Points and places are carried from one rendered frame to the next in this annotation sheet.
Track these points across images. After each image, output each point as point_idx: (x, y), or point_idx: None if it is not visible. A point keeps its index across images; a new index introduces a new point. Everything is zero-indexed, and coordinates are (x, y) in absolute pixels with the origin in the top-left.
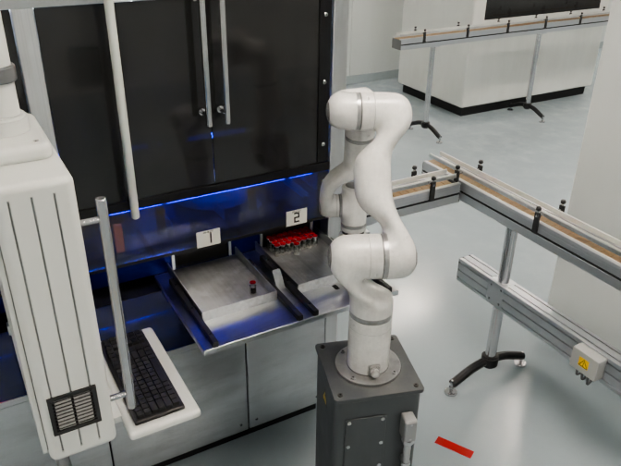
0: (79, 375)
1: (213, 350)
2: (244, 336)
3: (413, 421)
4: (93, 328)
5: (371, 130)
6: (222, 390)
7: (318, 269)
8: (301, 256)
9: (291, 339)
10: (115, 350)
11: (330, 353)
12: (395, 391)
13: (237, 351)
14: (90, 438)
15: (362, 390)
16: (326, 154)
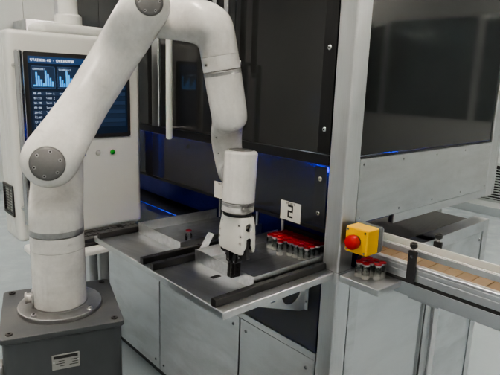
0: (10, 174)
1: (97, 240)
2: (114, 245)
3: None
4: (12, 143)
5: (207, 58)
6: (219, 364)
7: (250, 265)
8: (275, 257)
9: (277, 367)
10: (121, 227)
11: (88, 286)
12: (3, 322)
13: (232, 332)
14: (13, 228)
15: (15, 304)
16: (327, 145)
